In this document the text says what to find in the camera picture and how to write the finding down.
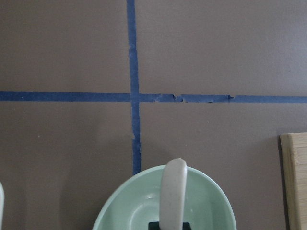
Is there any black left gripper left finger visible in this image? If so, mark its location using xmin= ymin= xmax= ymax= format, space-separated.
xmin=148 ymin=221 xmax=160 ymax=230

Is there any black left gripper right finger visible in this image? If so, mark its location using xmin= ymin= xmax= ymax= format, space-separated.
xmin=182 ymin=222 xmax=191 ymax=230

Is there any beige ceramic spoon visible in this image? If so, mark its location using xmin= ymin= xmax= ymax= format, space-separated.
xmin=159 ymin=158 xmax=187 ymax=230

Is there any light green bowl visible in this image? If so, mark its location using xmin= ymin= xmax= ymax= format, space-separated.
xmin=93 ymin=165 xmax=236 ymax=230

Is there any bamboo cutting board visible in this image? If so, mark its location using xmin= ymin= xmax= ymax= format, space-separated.
xmin=280 ymin=132 xmax=307 ymax=230

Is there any cream bear tray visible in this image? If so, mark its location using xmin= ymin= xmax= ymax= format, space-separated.
xmin=0 ymin=183 xmax=5 ymax=230

